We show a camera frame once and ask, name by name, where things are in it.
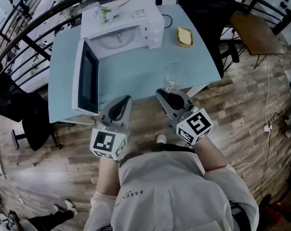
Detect person's left forearm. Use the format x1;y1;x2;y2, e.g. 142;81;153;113
98;156;121;197

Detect pale blue artificial flowers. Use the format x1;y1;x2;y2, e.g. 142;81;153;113
94;0;137;24

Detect white microwave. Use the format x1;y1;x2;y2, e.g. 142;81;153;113
72;0;165;117

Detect red object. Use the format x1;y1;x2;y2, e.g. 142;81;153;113
266;200;291;227

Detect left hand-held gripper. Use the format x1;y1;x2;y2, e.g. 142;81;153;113
89;95;133;161

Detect wooden side table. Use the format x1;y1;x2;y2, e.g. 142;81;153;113
228;10;286;70

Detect clear drinking glass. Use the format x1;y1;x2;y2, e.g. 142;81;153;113
162;63;187;94

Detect white board with black knobs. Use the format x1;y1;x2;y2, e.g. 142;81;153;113
252;0;291;46

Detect black mesh office chair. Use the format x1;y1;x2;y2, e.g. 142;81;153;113
0;73;63;152

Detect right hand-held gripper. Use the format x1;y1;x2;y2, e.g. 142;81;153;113
155;88;214;145

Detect person's right forearm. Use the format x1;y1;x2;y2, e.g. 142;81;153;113
195;135;228;172

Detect pale yellow block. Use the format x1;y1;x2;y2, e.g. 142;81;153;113
178;28;192;44

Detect white floor cable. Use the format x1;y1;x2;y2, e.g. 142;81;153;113
232;54;274;169

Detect yellow dish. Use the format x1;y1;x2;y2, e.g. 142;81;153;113
176;26;194;49

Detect person's white shirt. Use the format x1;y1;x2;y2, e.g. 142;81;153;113
84;150;260;231

